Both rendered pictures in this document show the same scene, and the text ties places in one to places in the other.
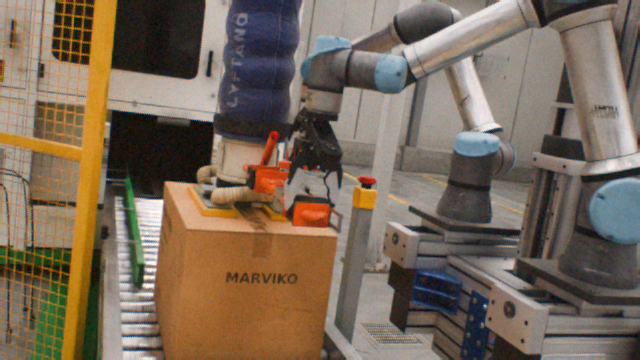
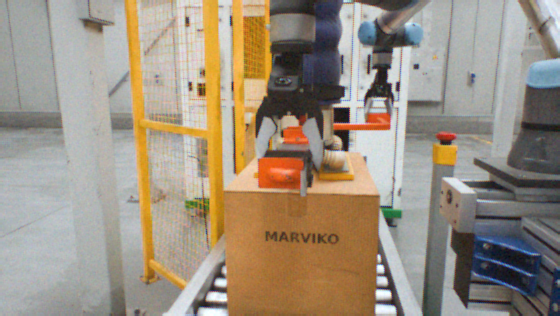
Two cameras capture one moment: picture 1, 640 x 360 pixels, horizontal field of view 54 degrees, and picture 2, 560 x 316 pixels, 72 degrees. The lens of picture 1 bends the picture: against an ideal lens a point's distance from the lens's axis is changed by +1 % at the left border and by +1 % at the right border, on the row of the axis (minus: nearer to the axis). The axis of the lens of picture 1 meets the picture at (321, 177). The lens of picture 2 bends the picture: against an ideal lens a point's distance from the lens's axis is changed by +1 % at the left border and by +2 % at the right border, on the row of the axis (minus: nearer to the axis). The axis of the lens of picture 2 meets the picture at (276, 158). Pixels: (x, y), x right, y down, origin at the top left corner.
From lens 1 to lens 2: 0.76 m
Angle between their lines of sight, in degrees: 28
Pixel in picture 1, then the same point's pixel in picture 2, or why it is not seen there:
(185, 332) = (234, 285)
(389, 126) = (506, 95)
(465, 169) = (542, 106)
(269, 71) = not seen: hidden behind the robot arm
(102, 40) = (209, 45)
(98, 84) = (210, 79)
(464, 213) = (544, 163)
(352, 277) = (437, 231)
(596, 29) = not seen: outside the picture
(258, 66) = not seen: hidden behind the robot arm
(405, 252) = (458, 213)
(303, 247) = (341, 207)
